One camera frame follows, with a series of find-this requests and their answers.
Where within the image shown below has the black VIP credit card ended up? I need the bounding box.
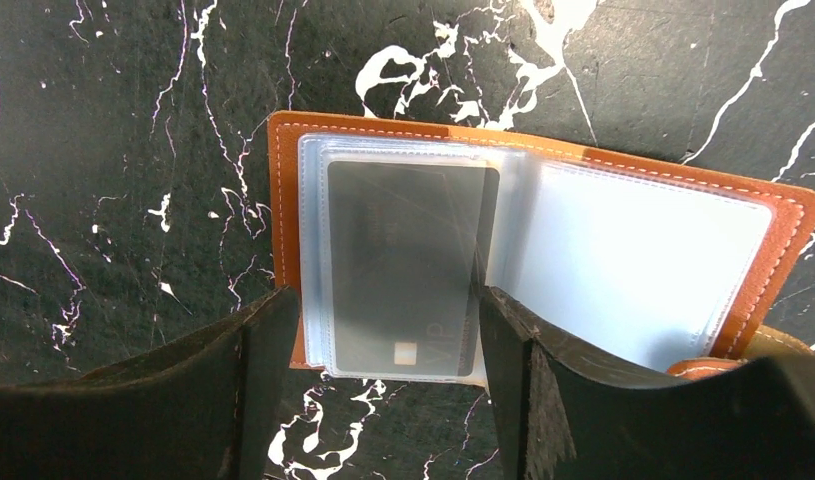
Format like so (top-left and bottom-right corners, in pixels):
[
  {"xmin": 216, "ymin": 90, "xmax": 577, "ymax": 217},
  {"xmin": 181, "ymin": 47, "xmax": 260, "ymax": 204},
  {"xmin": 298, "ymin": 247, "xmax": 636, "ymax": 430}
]
[{"xmin": 327, "ymin": 161, "xmax": 499, "ymax": 377}]

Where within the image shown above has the brown leather card holder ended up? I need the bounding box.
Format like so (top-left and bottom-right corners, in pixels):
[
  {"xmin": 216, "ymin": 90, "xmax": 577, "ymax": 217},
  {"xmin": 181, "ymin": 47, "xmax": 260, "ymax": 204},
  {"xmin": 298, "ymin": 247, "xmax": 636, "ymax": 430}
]
[{"xmin": 267, "ymin": 111, "xmax": 815, "ymax": 385}]

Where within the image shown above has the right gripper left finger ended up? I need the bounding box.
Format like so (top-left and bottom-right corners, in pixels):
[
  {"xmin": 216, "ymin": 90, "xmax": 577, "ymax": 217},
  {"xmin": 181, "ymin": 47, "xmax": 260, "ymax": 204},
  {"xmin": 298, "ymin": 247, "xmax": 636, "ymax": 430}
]
[{"xmin": 0, "ymin": 287, "xmax": 299, "ymax": 479}]

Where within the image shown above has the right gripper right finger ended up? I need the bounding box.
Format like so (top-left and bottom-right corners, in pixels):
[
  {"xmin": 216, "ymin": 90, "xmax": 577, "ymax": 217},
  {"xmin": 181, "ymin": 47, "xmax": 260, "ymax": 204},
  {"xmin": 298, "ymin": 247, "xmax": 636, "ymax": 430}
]
[{"xmin": 479, "ymin": 287, "xmax": 815, "ymax": 479}]

